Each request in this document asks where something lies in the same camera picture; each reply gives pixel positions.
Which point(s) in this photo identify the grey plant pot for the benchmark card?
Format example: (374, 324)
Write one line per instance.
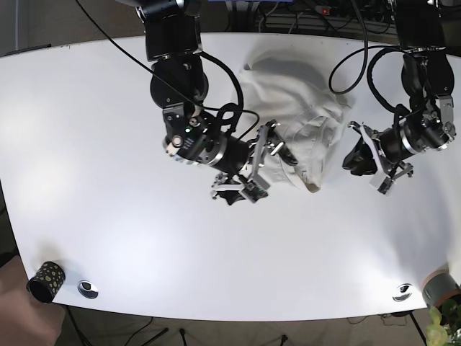
(439, 287)

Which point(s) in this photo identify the black gold-dotted cup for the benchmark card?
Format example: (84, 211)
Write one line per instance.
(46, 282)

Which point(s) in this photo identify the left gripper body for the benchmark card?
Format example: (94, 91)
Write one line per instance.
(390, 149)

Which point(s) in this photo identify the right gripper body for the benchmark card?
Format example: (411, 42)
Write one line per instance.
(237, 172)

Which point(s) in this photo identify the person's hand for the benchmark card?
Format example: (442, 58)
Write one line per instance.
(24, 320)

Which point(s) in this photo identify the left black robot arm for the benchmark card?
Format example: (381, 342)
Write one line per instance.
(428, 80)

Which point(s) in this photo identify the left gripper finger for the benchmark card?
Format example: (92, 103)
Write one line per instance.
(359, 161)

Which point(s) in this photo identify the cream graphic print T-shirt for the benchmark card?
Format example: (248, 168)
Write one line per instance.
(289, 87)

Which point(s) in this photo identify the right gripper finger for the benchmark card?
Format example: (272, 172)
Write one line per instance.
(286, 155)
(232, 194)

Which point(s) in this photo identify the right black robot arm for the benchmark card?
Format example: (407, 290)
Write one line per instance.
(196, 134)

